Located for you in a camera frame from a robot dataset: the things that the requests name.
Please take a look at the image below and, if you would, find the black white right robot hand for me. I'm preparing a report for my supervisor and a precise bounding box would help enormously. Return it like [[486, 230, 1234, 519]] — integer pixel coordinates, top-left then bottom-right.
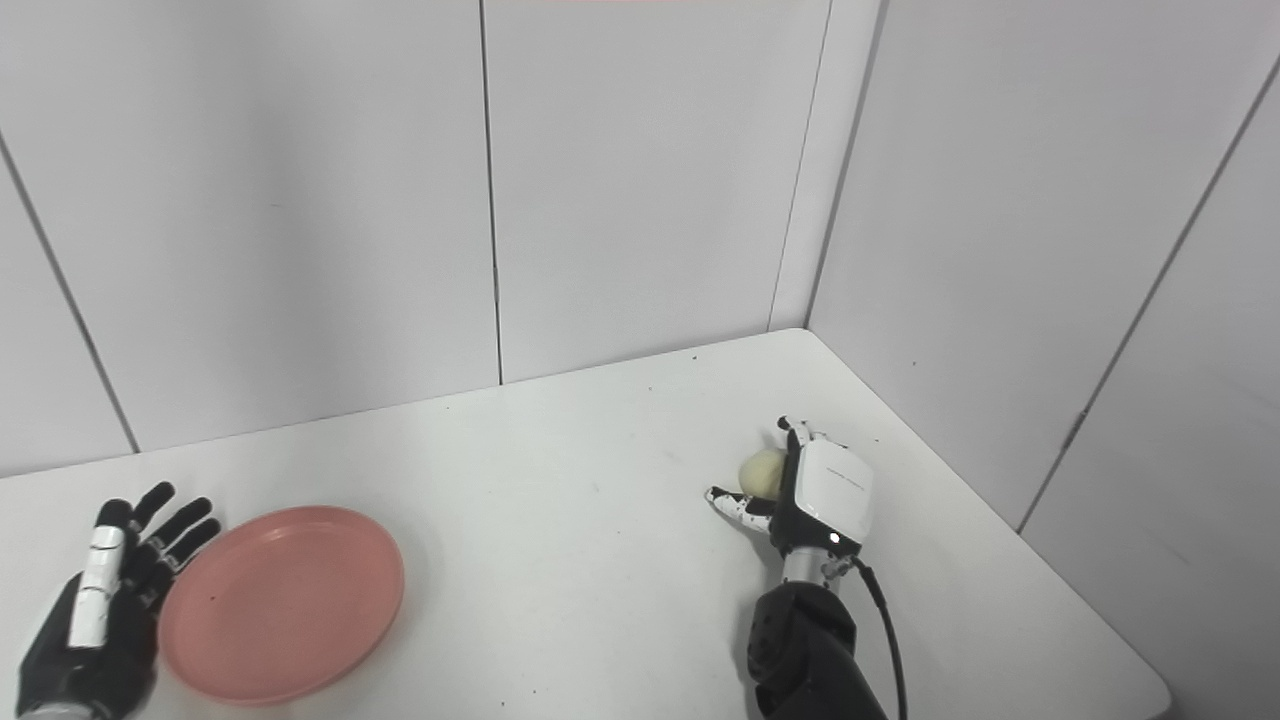
[[705, 416, 875, 559]]

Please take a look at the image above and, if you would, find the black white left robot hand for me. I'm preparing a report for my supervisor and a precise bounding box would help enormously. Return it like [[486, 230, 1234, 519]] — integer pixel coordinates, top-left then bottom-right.
[[15, 482, 223, 720]]

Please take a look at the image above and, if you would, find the cream steamed bun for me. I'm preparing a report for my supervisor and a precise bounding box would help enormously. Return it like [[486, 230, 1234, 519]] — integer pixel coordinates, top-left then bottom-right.
[[737, 448, 789, 499]]

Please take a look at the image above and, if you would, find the pink round plate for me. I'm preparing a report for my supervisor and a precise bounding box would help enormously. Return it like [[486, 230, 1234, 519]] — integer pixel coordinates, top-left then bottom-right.
[[158, 506, 406, 708]]

